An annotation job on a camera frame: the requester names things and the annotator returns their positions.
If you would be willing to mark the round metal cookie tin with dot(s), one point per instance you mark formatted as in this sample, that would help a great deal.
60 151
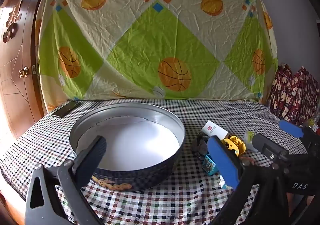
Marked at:
130 137

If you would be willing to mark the teal toy brick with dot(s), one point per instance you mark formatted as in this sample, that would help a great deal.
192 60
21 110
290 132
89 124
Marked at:
208 165

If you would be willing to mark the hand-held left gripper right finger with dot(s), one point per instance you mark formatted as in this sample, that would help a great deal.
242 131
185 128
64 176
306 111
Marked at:
222 162

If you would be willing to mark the brass door knob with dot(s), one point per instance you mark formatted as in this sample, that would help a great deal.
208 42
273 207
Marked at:
23 72

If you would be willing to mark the brown wooden door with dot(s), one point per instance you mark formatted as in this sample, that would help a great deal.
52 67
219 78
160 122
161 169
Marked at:
15 90

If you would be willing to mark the checkered tablecloth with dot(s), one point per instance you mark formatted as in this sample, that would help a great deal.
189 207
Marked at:
162 205

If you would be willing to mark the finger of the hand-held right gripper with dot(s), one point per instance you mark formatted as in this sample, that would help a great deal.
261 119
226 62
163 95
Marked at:
291 128
267 146

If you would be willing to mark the small yellow toy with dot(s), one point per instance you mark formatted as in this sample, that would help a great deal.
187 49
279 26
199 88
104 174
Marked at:
311 122

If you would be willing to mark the red patterned pillows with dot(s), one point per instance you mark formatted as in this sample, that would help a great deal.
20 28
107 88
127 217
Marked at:
287 90

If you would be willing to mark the green basketball print bedsheet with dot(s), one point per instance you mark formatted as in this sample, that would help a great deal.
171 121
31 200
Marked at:
137 39

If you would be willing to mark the clear white green packet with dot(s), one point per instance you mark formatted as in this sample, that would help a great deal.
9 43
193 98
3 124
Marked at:
250 137

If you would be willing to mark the dark grey plush toy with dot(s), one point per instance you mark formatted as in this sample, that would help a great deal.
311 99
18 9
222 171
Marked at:
200 146

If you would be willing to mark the white cardboard box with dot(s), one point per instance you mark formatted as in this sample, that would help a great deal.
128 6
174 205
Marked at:
215 130

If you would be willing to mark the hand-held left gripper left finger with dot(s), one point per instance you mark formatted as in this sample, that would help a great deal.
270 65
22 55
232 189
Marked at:
98 148

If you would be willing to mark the black smartphone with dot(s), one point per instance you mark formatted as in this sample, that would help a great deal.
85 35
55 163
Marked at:
66 109

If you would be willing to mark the yellow toy block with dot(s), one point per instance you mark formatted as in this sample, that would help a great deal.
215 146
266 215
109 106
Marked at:
231 143

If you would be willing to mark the brown door ornament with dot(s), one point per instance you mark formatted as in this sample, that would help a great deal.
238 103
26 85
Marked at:
12 19

